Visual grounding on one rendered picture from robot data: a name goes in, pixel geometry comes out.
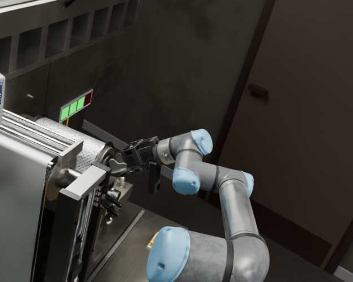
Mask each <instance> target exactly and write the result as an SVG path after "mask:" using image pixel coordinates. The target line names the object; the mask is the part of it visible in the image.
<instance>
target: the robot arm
mask: <svg viewBox="0 0 353 282"><path fill-rule="evenodd" d="M211 151H212V139H211V137H210V135H209V133H208V132H207V131H206V130H204V129H200V130H195V131H191V132H189V133H185V134H181V135H177V136H175V137H171V138H168V139H164V140H161V141H159V139H158V137H157V136H156V137H153V138H149V139H145V140H144V139H141V140H137V141H135V142H131V143H129V145H127V146H126V147H125V148H124V149H123V150H122V151H121V152H120V153H117V154H116V155H115V159H116V160H114V159H110V160H109V165H110V168H112V171H111V176H113V177H126V176H129V175H132V174H137V173H140V172H142V171H144V170H145V169H147V170H148V169H149V171H148V193H149V194H152V195H155V194H156V192H157V191H158V189H159V188H160V175H161V166H162V165H168V164H171V163H175V167H174V171H173V188H174V190H175V191H177V192H178V193H180V194H183V195H187V194H190V195H193V194H195V193H196V192H197V191H198V190H199V189H201V190H206V191H210V192H215V193H218V194H219V196H220V203H221V210H222V217H223V222H224V230H225V237H226V239H224V238H220V237H215V236H211V235H207V234H203V233H198V232H194V231H189V230H186V229H184V228H181V227H169V226H167V227H164V228H162V229H161V230H160V231H159V232H158V234H157V235H156V237H155V239H154V243H153V244H152V247H151V250H150V254H149V256H148V261H147V269H146V276H147V280H148V281H149V282H263V281H264V279H265V277H266V275H267V272H268V269H269V265H270V255H269V251H268V248H267V244H266V242H265V240H264V239H263V238H262V237H261V236H260V235H259V233H258V229H257V225H256V221H255V218H254V214H253V211H252V206H251V204H250V200H249V197H250V195H251V193H252V190H253V181H254V180H253V176H252V175H251V174H249V173H245V172H243V171H240V170H233V169H230V168H225V167H221V166H217V165H214V164H209V163H205V162H202V158H203V155H206V154H209V153H211Z"/></svg>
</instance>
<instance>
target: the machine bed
mask: <svg viewBox="0 0 353 282"><path fill-rule="evenodd" d="M141 209H143V210H145V213H144V214H143V216H142V217H141V218H140V219H139V221H138V222H137V223H136V225H135V226H134V227H133V228H132V230H131V231H130V232H129V233H128V235H127V236H126V238H125V239H124V240H123V242H122V243H121V244H120V245H119V247H118V248H117V249H116V251H115V252H114V253H113V254H112V256H111V257H110V259H109V260H108V261H107V263H106V264H105V265H104V266H103V268H102V269H101V270H100V272H99V273H98V274H97V276H96V277H95V278H94V280H93V281H92V282H149V281H148V280H147V276H146V269H147V261H148V256H149V254H150V250H151V249H150V248H149V247H147V246H148V244H149V243H150V241H151V240H152V239H153V237H154V235H155V234H156V233H157V232H159V231H160V230H161V229H162V228H164V227H167V226H169V227H181V228H184V229H186V230H188V228H187V227H184V226H182V225H180V224H178V223H176V222H173V221H171V220H169V219H166V218H164V217H162V216H160V215H158V214H155V213H153V212H151V211H149V210H147V209H145V208H142V207H140V206H138V205H136V204H134V203H131V202H129V201H126V202H125V203H124V204H123V206H122V207H121V208H120V209H119V210H118V211H117V212H118V213H119V214H120V216H119V217H118V218H116V217H114V219H113V220H107V219H106V218H105V216H104V217H103V218H102V220H101V224H102V225H103V227H102V231H101V233H100V234H99V236H98V237H97V242H96V246H95V248H97V249H98V250H100V251H101V254H100V255H99V257H98V258H97V259H96V260H95V261H94V262H93V261H91V262H90V267H89V272H88V275H87V276H89V274H90V273H91V272H92V271H93V269H94V268H95V266H96V265H97V264H98V263H99V262H100V260H101V259H102V258H103V257H104V255H105V254H106V253H107V251H108V250H109V249H110V248H111V246H112V245H113V244H114V242H115V241H116V240H117V239H118V237H119V236H120V235H121V234H122V232H123V231H124V230H125V229H126V227H127V226H128V225H129V223H130V222H131V221H132V219H133V218H134V217H135V216H136V214H137V213H138V212H139V211H140V210H141ZM49 247H50V245H49V244H47V243H45V242H43V241H41V240H39V244H38V251H37V256H36V263H35V270H34V278H33V282H44V277H45V271H46V266H47V260H48V253H49Z"/></svg>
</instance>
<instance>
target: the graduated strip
mask: <svg viewBox="0 0 353 282"><path fill-rule="evenodd" d="M144 213H145V210H143V209H141V210H140V211H139V212H138V213H137V214H136V216H135V217H134V218H133V219H132V221H131V222H130V223H129V225H128V226H127V227H126V229H125V230H124V231H123V232H122V234H121V235H120V236H119V237H118V239H117V240H116V241H115V242H114V244H113V245H112V246H111V248H110V249H109V250H108V251H107V253H106V254H105V255H104V257H103V258H102V259H101V260H100V262H99V263H98V264H97V265H96V266H95V268H94V269H93V271H92V272H91V273H90V274H89V276H88V277H87V280H86V282H92V281H93V280H94V278H95V277H96V276H97V274H98V273H99V272H100V270H101V269H102V268H103V266H104V265H105V264H106V263H107V261H108V260H109V259H110V257H111V256H112V254H113V253H114V252H115V251H116V249H117V248H118V247H119V245H120V244H121V243H122V242H123V240H124V239H125V238H126V236H127V235H128V233H129V232H130V231H131V230H132V228H133V227H134V226H135V225H136V223H137V222H138V221H139V219H140V218H141V217H142V216H143V214H144Z"/></svg>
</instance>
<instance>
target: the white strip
mask: <svg viewBox="0 0 353 282"><path fill-rule="evenodd" d="M51 160H52V158H50V157H48V156H45V155H43V154H41V153H39V152H36V151H34V150H32V149H30V148H28V147H25V146H23V145H21V144H18V143H16V142H14V141H12V140H10V139H7V138H5V137H3V136H1V135H0V282H30V276H31V269H32V262H33V257H34V249H35V242H36V234H37V230H38V222H39V215H40V207H41V200H42V195H43V188H44V180H45V173H46V169H49V170H52V169H53V168H54V166H55V163H54V162H51Z"/></svg>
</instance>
